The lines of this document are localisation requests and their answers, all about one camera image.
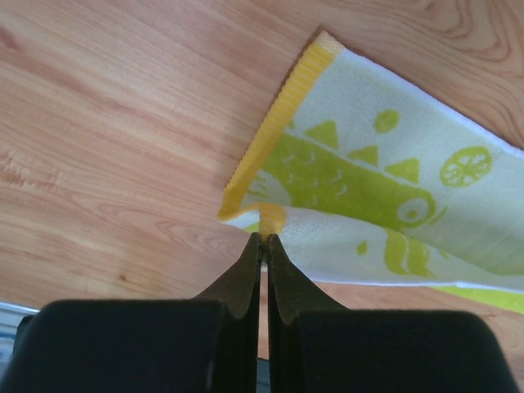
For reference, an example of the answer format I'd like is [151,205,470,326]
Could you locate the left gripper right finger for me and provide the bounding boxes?
[266,235,518,392]

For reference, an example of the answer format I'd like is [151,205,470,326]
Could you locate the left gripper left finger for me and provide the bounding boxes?
[1,234,261,392]

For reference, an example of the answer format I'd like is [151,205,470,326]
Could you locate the yellow lime patterned towel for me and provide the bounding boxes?
[218,32,523,313]

